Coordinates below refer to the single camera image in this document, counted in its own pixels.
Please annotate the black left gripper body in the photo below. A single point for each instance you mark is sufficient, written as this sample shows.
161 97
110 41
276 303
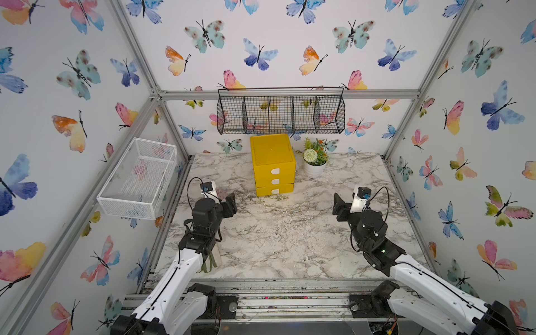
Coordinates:
225 211

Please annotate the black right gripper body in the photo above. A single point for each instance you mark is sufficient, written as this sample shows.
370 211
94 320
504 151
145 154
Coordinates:
359 224

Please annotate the yellow plastic drawer unit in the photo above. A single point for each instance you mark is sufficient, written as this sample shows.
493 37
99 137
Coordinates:
274 164

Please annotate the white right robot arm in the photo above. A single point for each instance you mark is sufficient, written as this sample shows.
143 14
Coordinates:
411 290

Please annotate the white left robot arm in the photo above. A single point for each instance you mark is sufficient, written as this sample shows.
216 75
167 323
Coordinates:
175 305

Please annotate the white green work glove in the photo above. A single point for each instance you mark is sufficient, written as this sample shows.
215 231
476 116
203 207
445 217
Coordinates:
213 261

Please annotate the pink flower in white pot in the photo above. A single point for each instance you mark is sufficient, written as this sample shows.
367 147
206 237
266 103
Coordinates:
222 193

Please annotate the green plant in white pot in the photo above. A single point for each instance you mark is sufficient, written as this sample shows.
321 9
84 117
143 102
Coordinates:
315 157

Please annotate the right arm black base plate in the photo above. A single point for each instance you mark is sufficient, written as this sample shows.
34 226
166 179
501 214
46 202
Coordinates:
373 304

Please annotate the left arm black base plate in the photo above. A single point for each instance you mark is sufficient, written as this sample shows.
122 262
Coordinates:
224 305

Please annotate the white mesh wall basket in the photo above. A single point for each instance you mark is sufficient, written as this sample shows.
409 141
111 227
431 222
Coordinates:
137 185

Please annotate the black wire wall basket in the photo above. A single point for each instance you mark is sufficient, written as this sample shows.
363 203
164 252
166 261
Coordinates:
291 110

